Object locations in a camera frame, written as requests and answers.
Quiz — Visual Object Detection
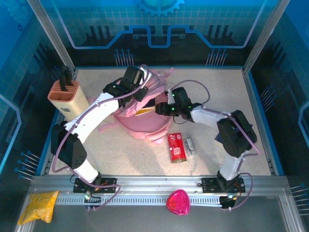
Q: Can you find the yellow cartoon cover book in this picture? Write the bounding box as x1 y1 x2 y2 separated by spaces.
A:
134 108 155 117

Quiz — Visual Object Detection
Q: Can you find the pink backpack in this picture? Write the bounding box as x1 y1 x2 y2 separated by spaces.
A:
87 67 175 145

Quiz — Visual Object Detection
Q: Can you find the red pencil case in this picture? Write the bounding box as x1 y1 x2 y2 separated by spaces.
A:
167 132 188 164

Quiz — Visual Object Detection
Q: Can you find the clear packaged stationery item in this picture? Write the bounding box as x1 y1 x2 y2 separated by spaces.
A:
183 137 196 157

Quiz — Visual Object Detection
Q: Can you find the cream and orange knife block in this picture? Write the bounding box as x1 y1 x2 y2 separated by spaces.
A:
47 79 90 121

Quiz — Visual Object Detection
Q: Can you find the pink triangular dish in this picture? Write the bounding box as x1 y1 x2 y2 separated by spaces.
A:
166 189 191 216

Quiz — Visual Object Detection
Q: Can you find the small LED circuit board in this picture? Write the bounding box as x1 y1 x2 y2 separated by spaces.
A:
219 192 239 211
83 190 102 211

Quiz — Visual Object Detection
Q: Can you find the yellow plastic bag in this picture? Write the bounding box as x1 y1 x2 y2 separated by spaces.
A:
17 190 60 225

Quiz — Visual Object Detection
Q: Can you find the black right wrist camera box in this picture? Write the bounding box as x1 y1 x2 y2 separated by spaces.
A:
168 87 192 107

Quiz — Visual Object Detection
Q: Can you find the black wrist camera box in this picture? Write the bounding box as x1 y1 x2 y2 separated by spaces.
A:
124 66 143 84
168 87 192 107

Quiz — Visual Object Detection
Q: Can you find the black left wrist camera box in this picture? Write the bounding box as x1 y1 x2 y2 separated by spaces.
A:
124 66 143 84

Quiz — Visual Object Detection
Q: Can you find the aluminium front rail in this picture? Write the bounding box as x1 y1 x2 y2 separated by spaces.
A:
28 175 289 196

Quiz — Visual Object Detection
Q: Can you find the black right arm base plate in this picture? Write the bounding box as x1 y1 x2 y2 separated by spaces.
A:
201 177 246 194

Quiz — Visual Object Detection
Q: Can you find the aluminium frame post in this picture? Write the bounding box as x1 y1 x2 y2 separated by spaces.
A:
242 0 292 73
26 0 76 73

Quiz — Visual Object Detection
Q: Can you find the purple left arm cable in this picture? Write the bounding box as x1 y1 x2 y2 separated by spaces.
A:
52 64 155 211

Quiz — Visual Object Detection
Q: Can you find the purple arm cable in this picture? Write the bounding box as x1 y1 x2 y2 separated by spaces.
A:
52 64 155 211
172 80 261 211

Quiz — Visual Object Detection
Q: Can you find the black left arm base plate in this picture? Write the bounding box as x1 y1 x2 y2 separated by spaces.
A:
73 177 117 194

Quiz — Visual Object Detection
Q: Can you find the slotted grey cable duct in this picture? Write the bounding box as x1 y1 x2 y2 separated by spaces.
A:
56 195 224 206

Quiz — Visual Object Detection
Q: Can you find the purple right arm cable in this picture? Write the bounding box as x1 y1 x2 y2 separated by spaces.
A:
172 80 261 211

